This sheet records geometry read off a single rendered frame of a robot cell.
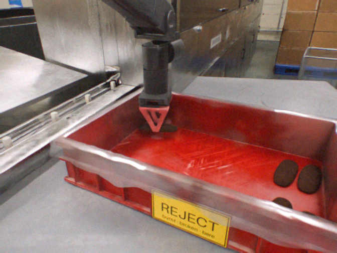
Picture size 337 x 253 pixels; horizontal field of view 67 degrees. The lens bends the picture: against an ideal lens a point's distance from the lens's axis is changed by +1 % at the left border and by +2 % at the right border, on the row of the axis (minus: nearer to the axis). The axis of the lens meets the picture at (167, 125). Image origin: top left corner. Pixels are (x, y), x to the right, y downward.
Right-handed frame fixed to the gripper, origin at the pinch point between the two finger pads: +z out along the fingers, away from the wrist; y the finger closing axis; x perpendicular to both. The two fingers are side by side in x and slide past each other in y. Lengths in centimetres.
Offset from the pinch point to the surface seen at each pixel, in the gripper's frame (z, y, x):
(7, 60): -7, 28, 59
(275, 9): 10, 628, -181
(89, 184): 2.4, -20.8, 9.4
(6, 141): -0.7, -12.9, 30.9
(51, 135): -0.4, -8.7, 23.0
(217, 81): 4, 50, -18
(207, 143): 3.4, -1.9, -12.8
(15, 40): 10, 163, 156
